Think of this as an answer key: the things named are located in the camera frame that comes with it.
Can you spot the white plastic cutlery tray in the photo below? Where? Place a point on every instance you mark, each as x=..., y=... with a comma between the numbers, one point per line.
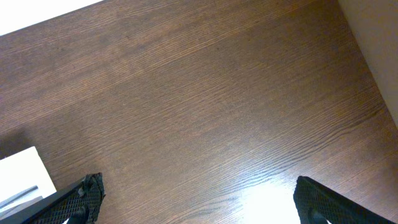
x=19, y=172

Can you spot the large metal spoon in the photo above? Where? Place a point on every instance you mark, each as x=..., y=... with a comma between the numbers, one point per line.
x=15, y=197

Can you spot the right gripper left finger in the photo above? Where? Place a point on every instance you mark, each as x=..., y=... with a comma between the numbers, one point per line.
x=80, y=202

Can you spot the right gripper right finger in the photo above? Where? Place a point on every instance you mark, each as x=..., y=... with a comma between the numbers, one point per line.
x=317, y=203

